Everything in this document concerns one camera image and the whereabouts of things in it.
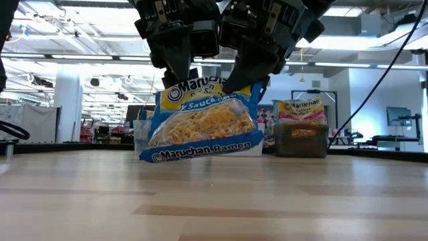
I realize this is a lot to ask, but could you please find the black desk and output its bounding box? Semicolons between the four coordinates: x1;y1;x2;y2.
354;133;422;150

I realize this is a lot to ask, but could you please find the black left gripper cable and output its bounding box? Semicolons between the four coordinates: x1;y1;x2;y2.
0;119;31;141

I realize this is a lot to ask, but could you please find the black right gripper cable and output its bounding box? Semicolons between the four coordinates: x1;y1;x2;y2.
326;0;428;150

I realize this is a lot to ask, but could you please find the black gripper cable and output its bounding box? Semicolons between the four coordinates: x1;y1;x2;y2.
0;119;31;141
326;0;428;150

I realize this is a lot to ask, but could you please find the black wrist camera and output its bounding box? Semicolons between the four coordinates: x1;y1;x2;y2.
219;19;243;51
191;19;221;58

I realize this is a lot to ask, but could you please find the dark grey plastic bin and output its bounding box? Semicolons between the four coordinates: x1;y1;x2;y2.
273;123;329;159

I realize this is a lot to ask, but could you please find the blue Maruchan soy sauce pack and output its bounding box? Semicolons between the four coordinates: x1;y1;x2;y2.
138;76;265;164
137;106;158;122

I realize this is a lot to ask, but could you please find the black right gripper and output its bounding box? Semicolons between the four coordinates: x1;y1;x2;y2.
220;0;325;103

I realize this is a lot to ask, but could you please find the long ceiling light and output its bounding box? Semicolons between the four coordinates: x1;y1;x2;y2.
51;54;114;61
377;64;428;70
314;62;372;68

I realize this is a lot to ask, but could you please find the white plastic bin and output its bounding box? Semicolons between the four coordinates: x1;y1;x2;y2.
230;122;265;157

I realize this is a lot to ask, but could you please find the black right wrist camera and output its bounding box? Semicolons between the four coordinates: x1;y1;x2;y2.
219;19;243;51

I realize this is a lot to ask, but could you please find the white building column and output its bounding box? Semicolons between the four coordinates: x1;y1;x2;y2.
53;65;84;144

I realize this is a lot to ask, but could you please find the clear plastic bin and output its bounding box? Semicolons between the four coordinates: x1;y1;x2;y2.
132;118;161;154

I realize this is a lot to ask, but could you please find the computer monitor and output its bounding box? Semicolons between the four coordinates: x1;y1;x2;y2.
386;106;413;127

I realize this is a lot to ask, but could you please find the grey partition screen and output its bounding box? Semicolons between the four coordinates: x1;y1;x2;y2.
0;104;62;144

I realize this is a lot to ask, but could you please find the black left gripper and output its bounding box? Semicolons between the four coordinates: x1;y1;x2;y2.
128;0;221;90

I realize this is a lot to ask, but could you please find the black display panel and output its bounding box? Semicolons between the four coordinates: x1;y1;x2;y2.
125;104;156;129

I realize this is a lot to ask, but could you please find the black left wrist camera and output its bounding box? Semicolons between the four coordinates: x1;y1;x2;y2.
191;19;221;58

